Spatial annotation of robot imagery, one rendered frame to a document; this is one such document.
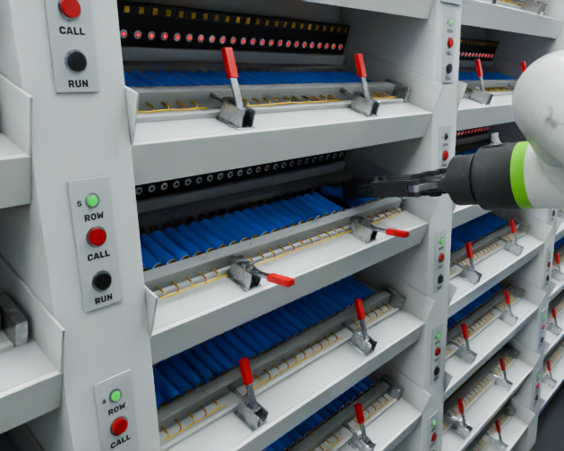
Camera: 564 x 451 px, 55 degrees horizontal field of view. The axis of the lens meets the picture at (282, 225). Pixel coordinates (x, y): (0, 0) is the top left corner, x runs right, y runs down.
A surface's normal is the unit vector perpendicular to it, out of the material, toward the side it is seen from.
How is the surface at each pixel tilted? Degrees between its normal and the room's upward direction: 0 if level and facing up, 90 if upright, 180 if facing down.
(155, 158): 110
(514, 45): 90
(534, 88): 72
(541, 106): 84
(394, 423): 21
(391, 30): 90
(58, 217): 90
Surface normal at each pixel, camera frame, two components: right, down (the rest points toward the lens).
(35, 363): 0.23, -0.86
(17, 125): -0.67, 0.20
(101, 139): 0.74, 0.14
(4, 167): 0.71, 0.47
